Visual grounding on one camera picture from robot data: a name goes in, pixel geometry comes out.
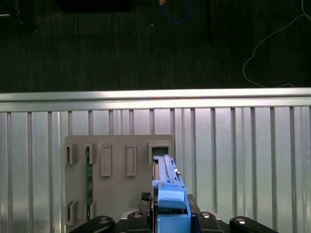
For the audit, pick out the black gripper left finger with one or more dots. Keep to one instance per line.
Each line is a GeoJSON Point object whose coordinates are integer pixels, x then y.
{"type": "Point", "coordinates": [136, 223]}

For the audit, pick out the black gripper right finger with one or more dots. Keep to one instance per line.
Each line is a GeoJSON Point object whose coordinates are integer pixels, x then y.
{"type": "Point", "coordinates": [209, 223]}

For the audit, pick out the hard disk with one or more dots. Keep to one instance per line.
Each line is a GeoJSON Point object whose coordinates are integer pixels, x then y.
{"type": "Point", "coordinates": [170, 196]}

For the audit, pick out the grey parts rack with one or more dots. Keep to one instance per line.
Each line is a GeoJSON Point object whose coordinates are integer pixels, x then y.
{"type": "Point", "coordinates": [116, 194]}

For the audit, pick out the green RAM stick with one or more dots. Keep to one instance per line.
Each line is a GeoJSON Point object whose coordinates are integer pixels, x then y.
{"type": "Point", "coordinates": [90, 174]}

